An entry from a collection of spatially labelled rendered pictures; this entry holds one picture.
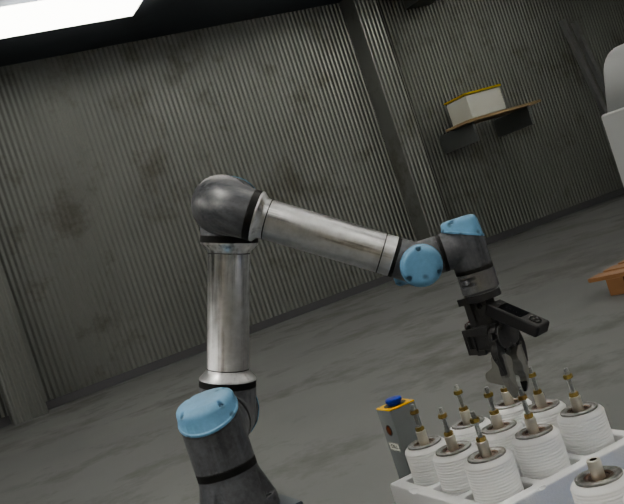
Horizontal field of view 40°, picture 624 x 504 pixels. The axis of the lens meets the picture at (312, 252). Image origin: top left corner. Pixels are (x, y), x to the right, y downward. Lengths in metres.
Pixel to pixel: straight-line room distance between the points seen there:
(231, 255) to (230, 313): 0.11
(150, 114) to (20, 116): 1.26
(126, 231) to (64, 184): 0.73
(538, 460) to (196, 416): 0.66
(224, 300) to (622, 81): 5.11
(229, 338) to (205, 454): 0.24
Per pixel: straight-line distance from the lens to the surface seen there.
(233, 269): 1.68
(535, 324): 1.64
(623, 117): 6.46
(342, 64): 9.85
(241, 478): 1.60
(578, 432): 1.79
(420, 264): 1.51
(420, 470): 1.87
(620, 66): 6.53
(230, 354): 1.70
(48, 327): 8.29
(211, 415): 1.57
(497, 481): 1.66
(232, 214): 1.54
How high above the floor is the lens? 0.75
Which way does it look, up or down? 1 degrees down
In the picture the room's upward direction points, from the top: 18 degrees counter-clockwise
